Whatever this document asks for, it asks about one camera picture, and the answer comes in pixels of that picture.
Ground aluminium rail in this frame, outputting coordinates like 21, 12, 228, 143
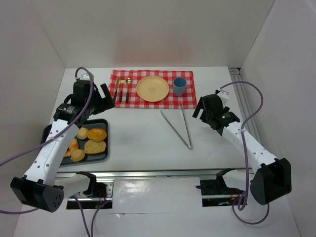
55, 168, 255, 179
228, 68, 262, 144

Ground metal tongs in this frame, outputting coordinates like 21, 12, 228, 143
160, 104, 193, 150

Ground glazed donut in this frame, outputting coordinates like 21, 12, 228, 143
87, 128, 107, 142

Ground aluminium rail right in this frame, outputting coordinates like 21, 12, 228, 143
228, 68, 262, 144

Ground gold knife black handle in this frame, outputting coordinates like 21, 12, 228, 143
113, 77, 120, 101

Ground flat round bread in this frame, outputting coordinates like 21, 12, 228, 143
84, 140, 107, 155

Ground yellow plate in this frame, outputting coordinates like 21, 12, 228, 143
136, 76, 170, 102

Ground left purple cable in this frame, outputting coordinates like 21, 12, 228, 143
0, 67, 114, 237

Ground gold spoon black handle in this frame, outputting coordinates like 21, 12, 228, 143
125, 78, 132, 103

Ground red checkered cloth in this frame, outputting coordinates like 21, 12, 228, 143
109, 70, 197, 109

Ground blue cup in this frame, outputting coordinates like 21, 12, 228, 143
173, 77, 187, 97

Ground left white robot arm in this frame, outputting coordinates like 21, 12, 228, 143
10, 80, 115, 212

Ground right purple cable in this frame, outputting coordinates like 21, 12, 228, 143
217, 80, 270, 225

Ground twisted ring bread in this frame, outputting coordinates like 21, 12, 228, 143
64, 138, 79, 157

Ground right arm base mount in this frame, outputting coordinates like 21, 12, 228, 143
196, 168, 244, 207

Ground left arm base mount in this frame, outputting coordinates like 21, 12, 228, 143
75, 180, 114, 210

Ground purple cable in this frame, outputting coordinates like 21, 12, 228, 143
0, 67, 114, 237
217, 80, 270, 225

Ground gold fork black handle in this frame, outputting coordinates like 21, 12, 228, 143
119, 78, 125, 103

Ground small bun front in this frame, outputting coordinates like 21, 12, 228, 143
71, 149, 85, 162

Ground small round bun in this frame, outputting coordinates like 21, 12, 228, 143
77, 127, 89, 140

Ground aluminium rail front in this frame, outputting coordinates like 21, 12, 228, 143
55, 168, 255, 179

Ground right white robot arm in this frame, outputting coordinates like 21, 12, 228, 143
193, 94, 292, 205

